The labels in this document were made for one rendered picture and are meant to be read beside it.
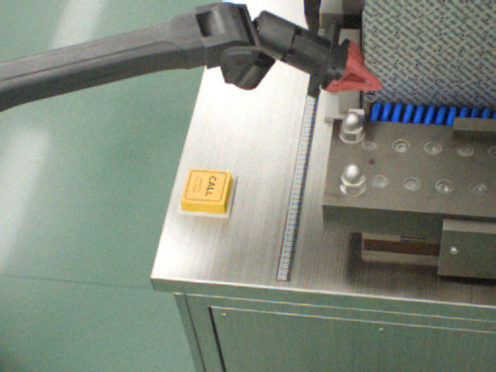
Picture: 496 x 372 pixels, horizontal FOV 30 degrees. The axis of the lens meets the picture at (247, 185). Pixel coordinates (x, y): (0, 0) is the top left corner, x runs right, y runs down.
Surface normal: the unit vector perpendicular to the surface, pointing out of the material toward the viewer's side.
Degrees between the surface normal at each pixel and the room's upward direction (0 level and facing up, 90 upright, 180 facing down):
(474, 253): 90
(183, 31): 15
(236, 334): 90
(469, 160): 0
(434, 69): 90
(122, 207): 0
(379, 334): 90
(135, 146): 0
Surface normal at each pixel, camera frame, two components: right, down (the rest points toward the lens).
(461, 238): -0.16, 0.78
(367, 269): -0.09, -0.62
